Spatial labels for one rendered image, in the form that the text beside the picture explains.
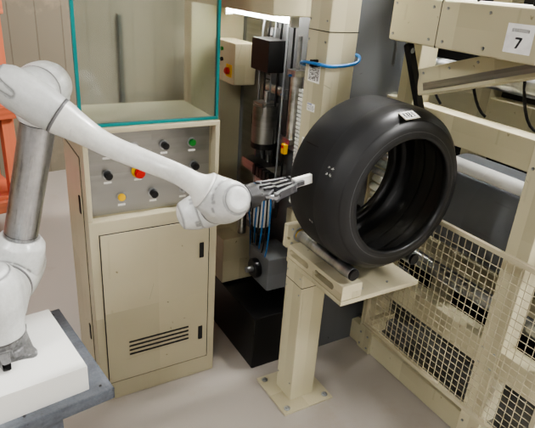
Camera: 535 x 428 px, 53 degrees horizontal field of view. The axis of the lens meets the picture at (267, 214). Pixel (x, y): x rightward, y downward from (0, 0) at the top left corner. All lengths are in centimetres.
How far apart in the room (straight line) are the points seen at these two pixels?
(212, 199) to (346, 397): 161
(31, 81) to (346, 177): 91
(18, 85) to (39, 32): 373
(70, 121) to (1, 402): 78
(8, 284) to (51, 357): 26
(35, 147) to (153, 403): 140
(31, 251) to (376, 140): 111
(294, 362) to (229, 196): 133
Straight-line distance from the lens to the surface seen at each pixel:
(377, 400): 275
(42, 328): 189
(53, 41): 524
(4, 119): 396
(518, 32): 174
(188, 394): 267
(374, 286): 201
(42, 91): 148
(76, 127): 147
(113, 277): 230
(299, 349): 247
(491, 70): 196
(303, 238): 204
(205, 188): 135
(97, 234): 219
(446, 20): 192
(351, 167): 164
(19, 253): 180
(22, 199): 174
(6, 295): 167
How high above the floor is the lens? 181
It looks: 24 degrees down
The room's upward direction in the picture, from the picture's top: 4 degrees clockwise
